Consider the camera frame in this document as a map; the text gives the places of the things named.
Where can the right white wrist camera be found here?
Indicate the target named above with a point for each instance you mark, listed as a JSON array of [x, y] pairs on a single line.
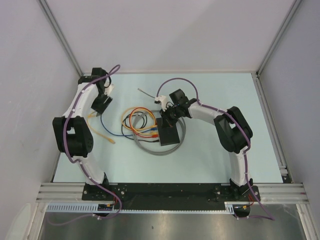
[[162, 100]]

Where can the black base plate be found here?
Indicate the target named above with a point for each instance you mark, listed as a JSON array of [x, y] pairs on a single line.
[[171, 196]]

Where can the black network switch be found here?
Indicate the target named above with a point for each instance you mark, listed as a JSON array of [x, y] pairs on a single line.
[[168, 134]]

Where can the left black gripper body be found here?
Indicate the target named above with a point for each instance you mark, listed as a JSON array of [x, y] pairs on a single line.
[[101, 102]]

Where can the grey slotted cable duct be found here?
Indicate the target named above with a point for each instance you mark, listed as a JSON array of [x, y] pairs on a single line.
[[99, 208]]

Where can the aluminium front rail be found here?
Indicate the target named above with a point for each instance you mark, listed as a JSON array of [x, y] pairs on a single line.
[[270, 193]]

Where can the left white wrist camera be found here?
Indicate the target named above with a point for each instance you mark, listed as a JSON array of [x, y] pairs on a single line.
[[109, 89]]

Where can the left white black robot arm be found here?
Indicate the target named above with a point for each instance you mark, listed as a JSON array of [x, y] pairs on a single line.
[[72, 133]]

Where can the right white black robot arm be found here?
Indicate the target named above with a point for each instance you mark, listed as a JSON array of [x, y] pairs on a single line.
[[234, 133]]

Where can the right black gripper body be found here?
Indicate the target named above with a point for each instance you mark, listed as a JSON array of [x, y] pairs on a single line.
[[171, 113]]

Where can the aluminium corner post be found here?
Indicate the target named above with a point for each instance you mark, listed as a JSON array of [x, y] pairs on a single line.
[[279, 35], [48, 13]]

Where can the left aluminium corner post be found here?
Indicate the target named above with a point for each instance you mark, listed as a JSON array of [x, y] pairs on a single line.
[[48, 13]]

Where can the right aluminium corner post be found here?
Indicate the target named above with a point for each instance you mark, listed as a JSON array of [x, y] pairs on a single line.
[[279, 35]]

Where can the right aluminium side rail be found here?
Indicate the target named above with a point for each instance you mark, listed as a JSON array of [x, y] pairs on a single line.
[[277, 147]]

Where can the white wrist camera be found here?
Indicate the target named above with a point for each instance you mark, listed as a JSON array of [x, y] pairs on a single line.
[[162, 100], [109, 89]]

